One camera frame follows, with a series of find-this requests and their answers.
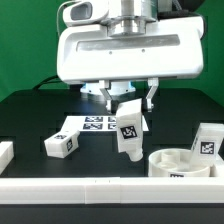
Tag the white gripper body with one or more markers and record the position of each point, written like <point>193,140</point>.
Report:
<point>169,49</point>

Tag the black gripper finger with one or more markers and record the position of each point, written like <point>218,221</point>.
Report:
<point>153,84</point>
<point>104,86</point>

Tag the white round stool seat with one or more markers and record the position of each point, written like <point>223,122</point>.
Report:
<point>174,162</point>

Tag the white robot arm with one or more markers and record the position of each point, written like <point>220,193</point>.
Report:
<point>130,17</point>

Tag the white tag sheet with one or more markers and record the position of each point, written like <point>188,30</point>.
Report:
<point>90,123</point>

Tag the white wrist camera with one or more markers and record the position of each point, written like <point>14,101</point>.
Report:
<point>85,12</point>

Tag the white right fence wall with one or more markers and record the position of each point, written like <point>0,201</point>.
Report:
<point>217,170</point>

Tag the white fence wall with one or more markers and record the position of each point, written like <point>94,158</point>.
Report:
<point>217,170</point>
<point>111,190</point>
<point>6,154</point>

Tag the white front fence wall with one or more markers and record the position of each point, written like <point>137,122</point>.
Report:
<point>111,190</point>

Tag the white left fence wall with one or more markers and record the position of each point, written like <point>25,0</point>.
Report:
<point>6,154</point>

